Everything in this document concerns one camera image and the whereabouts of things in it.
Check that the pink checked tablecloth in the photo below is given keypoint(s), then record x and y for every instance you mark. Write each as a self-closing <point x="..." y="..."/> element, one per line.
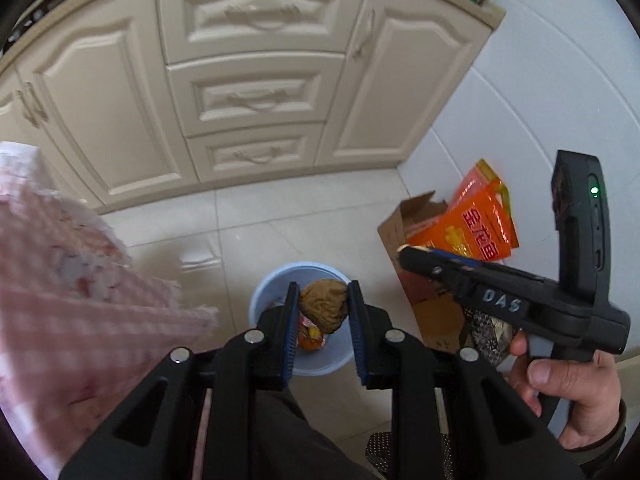
<point x="75" y="310"/>

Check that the orange snack wrapper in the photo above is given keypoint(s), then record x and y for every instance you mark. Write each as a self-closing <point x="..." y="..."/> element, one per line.
<point x="310" y="337"/>

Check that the person's right forearm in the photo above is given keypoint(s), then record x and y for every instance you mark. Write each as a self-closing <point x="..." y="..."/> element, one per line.
<point x="605" y="452"/>

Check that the black white patterned bag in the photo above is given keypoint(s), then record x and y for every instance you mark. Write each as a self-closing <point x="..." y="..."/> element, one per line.
<point x="487" y="332"/>

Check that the large cream cabinet drawer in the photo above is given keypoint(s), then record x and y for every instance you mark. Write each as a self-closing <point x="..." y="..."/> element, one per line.
<point x="260" y="15"/>

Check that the dark patterned cloth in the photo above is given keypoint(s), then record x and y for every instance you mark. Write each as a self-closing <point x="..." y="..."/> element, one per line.
<point x="380" y="452"/>

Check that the cream kitchen cabinet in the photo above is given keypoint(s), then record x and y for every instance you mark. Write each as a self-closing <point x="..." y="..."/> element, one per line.
<point x="150" y="195"/>

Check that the person's dark trousers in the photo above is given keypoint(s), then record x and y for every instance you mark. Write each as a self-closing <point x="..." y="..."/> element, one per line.
<point x="310" y="440"/>

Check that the orange plastic bag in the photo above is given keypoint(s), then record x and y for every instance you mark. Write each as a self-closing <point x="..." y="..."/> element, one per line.
<point x="475" y="220"/>

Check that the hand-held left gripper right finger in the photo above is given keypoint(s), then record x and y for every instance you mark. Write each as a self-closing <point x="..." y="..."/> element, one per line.
<point x="357" y="340"/>

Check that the small cream cabinet drawer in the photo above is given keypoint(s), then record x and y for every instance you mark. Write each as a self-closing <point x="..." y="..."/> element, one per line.
<point x="255" y="152"/>

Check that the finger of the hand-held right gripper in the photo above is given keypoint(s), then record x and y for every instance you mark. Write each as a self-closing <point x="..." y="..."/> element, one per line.
<point x="427" y="262"/>
<point x="457" y="258"/>

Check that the brown cardboard box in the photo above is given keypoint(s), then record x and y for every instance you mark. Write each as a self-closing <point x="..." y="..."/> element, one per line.
<point x="430" y="320"/>

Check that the brown paper ball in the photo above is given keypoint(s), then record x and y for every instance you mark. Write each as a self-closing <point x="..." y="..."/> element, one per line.
<point x="322" y="305"/>

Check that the person's right hand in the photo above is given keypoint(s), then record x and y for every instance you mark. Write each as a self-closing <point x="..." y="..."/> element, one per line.
<point x="585" y="390"/>

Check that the light blue plastic bin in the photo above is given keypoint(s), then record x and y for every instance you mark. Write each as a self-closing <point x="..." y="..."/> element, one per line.
<point x="320" y="360"/>

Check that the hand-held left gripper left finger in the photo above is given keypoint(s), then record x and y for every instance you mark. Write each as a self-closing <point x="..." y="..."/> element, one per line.
<point x="289" y="340"/>

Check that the medium cream cabinet drawer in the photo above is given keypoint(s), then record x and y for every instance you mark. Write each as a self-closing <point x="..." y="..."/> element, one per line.
<point x="255" y="92"/>

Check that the cream cabinet door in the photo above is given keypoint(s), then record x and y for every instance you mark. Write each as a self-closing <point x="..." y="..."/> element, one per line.
<point x="105" y="105"/>
<point x="400" y="80"/>

